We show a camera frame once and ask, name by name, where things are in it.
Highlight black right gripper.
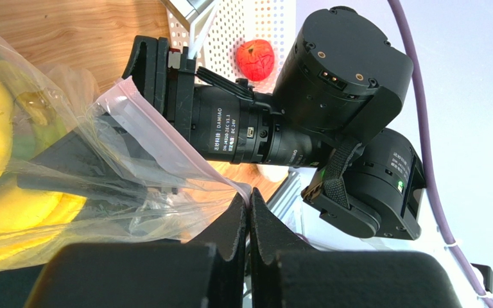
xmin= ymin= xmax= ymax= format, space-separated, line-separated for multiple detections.
xmin=16 ymin=35 xmax=196 ymax=197

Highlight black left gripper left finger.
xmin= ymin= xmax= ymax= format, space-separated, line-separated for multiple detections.
xmin=26 ymin=196 xmax=248 ymax=307

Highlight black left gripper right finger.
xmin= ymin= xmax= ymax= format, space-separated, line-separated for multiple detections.
xmin=249 ymin=189 xmax=460 ymax=307

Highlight clear zip top bag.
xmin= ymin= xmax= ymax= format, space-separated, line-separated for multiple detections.
xmin=0 ymin=37 xmax=251 ymax=271

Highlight fake yellow bananas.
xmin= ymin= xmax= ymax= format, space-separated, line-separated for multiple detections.
xmin=0 ymin=60 xmax=87 ymax=271

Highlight fake peach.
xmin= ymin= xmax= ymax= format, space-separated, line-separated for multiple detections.
xmin=235 ymin=39 xmax=275 ymax=81

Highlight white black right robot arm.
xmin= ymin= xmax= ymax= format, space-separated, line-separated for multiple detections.
xmin=125 ymin=6 xmax=425 ymax=240

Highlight folded black cloth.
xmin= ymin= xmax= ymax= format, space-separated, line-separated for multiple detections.
xmin=0 ymin=265 xmax=44 ymax=307

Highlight white perforated plastic basket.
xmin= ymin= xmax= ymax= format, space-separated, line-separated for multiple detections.
xmin=162 ymin=0 xmax=297 ymax=93

